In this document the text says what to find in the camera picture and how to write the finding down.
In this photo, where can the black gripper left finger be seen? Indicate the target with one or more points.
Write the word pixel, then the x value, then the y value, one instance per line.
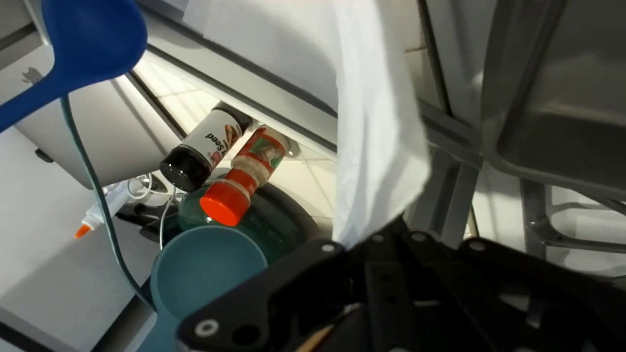
pixel 275 308

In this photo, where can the teal bowl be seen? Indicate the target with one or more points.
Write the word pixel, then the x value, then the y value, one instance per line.
pixel 201 265

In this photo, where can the blue spatula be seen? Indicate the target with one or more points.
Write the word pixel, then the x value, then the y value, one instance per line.
pixel 91 42

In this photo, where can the white paper sheet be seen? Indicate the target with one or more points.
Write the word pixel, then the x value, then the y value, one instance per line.
pixel 330 71

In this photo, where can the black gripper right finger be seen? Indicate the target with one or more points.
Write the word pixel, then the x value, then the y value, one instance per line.
pixel 573 309

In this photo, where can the black cap spice bottle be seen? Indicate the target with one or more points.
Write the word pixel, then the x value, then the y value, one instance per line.
pixel 189 163

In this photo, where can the orange tip glue bottle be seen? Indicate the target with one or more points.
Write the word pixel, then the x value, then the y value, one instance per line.
pixel 113 198

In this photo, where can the red cap spice bottle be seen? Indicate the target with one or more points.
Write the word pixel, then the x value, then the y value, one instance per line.
pixel 228 198

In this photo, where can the square metal baking pan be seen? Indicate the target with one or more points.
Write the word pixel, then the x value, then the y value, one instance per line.
pixel 553 92

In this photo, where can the grey far stove grate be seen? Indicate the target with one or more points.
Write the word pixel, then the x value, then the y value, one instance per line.
pixel 446 204

